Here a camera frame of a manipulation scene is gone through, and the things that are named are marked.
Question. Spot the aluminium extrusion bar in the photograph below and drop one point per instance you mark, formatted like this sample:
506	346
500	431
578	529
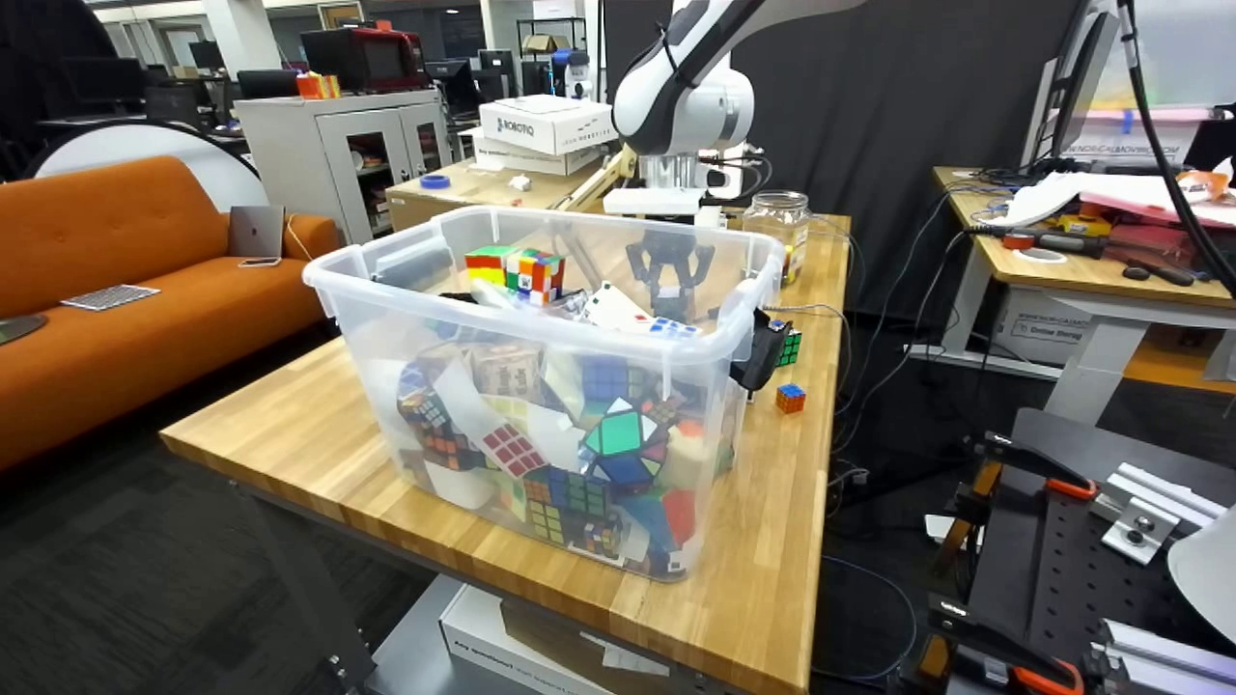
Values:
1160	508

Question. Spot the white cube with blue dots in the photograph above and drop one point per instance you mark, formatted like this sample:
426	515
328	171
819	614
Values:
621	313

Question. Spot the dark multicolor Rubik's cube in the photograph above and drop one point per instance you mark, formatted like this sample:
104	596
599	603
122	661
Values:
430	419

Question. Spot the white printed cardboard box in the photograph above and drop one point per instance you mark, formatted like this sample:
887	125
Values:
546	125

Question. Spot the white round chair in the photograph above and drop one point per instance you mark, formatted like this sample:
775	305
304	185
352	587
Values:
142	144

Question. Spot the red pink folder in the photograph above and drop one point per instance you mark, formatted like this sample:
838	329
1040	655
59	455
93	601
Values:
1160	238

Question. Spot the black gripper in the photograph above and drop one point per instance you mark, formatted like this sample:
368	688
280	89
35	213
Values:
670	252

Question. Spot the large computer monitor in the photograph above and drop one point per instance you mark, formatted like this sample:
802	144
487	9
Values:
1087	89

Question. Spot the orange sofa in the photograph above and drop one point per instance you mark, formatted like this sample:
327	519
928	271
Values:
128	350

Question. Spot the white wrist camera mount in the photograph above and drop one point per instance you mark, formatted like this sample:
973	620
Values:
649	203

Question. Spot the black orange clamp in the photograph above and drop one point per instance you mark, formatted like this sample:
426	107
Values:
1044	676
1066	486

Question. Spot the silver laptop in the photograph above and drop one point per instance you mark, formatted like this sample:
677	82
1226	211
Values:
256	234

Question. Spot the cardboard box with labels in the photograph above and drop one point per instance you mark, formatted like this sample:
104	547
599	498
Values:
515	642

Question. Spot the red white Rubik's cube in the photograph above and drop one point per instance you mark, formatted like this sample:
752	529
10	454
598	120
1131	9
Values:
515	449

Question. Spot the white glass-door cabinet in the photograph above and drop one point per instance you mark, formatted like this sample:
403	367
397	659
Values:
292	140

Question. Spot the white box under desk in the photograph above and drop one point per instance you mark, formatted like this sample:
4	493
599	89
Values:
1049	329

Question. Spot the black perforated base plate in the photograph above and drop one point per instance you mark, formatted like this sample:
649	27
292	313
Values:
1066	582

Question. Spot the small orange container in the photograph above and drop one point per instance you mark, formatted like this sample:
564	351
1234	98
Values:
317	86

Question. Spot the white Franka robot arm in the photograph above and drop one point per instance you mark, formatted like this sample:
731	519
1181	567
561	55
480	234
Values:
680	89

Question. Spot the green dark Rubik's cube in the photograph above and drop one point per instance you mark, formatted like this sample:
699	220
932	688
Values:
546	515

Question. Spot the dark round plate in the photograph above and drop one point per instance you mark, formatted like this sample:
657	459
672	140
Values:
22	329

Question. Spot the blue green stickered Rubik's cube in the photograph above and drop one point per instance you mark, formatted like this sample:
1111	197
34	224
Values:
789	350

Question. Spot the gray flat booklet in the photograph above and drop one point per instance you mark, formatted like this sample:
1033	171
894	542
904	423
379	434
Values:
113	300

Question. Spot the rainbow striped puzzle cube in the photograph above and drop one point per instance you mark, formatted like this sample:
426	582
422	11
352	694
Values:
515	275

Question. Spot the white-legged wooden work desk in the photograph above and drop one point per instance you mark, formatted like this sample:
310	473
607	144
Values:
1093	373

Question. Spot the teal green megaminx puzzle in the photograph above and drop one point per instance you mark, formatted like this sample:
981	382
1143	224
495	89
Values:
623	445

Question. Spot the blue round lid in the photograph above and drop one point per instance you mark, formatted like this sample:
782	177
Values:
435	183

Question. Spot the white paper stack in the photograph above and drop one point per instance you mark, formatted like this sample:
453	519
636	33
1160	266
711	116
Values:
1044	203

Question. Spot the flat white box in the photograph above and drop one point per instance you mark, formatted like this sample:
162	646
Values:
525	165

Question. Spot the wooden desk lamp gray shade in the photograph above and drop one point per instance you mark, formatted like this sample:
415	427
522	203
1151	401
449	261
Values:
599	177

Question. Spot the black red machine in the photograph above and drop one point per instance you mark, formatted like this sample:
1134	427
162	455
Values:
368	60

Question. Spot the clear plastic storage bin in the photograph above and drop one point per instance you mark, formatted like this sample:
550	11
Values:
389	333

